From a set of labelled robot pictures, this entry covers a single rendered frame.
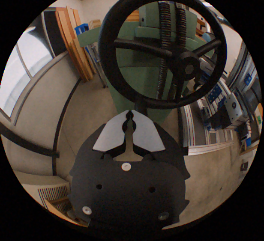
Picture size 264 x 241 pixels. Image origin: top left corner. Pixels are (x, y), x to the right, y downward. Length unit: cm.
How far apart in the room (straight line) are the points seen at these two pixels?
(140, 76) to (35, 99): 126
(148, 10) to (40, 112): 133
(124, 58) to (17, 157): 137
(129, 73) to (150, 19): 24
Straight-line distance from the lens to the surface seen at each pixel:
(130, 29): 30
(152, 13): 22
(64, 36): 183
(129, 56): 31
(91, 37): 33
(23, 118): 122
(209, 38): 83
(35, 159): 133
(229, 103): 55
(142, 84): 39
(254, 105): 66
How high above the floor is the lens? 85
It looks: 57 degrees down
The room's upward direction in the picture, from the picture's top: 5 degrees counter-clockwise
